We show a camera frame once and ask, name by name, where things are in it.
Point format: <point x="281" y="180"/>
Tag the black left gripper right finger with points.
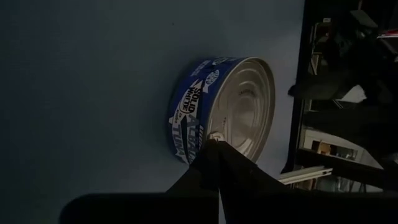
<point x="242" y="177"/>

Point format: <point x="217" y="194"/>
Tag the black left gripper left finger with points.
<point x="202" y="174"/>

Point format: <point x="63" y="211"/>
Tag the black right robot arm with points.
<point x="357" y="71"/>

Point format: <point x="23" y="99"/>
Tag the blue table mat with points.
<point x="93" y="93"/>

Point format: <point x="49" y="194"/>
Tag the white bracket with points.
<point x="304" y="175"/>

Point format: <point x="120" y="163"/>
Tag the black table frame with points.
<point x="295" y="143"/>

